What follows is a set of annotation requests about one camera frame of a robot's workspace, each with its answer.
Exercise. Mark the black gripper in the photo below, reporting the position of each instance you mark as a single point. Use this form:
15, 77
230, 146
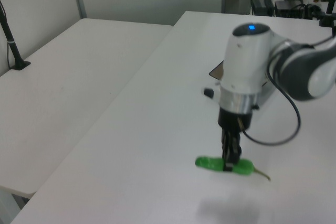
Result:
233, 119

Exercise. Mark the green chili pepper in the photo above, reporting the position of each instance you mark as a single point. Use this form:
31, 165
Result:
210, 163

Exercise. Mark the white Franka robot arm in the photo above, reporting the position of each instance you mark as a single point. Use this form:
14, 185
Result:
244, 61

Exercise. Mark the brown square ceramic plate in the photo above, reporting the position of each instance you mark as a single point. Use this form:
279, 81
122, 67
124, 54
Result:
217, 72

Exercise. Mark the black power supply box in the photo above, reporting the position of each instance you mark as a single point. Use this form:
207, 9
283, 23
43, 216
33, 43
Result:
261, 5

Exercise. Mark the black electronics box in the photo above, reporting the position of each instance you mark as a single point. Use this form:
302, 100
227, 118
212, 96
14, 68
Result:
288, 9

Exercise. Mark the grey table leg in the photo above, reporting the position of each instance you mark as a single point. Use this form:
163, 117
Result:
13, 208

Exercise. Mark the black clamp camera mount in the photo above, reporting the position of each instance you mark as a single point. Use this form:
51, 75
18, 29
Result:
326, 16

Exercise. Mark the black camera stand pole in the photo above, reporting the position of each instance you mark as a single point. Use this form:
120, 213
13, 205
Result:
10, 40

